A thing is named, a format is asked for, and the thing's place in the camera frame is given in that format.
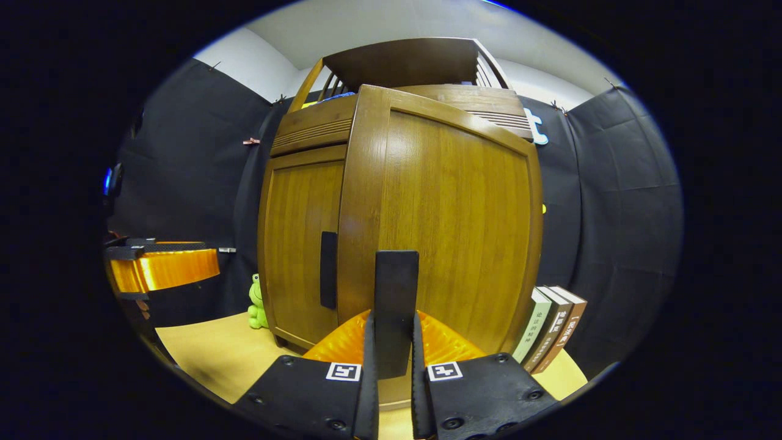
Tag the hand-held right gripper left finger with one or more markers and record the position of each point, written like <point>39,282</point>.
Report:
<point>366,391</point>

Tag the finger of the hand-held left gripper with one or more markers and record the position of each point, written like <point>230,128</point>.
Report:
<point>125,252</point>

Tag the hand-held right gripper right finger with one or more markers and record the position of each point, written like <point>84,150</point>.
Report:
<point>418,391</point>

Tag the wooden cabinet door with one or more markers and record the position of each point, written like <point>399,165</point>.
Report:
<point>458,220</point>
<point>299,244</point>

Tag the wooden double-door shoe cabinet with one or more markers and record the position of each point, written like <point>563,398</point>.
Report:
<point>403,61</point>

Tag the black backdrop cloth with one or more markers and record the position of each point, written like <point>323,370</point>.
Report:
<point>183,171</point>

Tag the green book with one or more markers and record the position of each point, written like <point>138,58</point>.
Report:
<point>533,327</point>

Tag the green frog toy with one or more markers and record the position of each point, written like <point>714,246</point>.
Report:
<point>258,305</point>

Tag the brown book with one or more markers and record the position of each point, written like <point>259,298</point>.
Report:
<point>568,330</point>

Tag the blue cloth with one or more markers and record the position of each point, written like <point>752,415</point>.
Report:
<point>336,96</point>

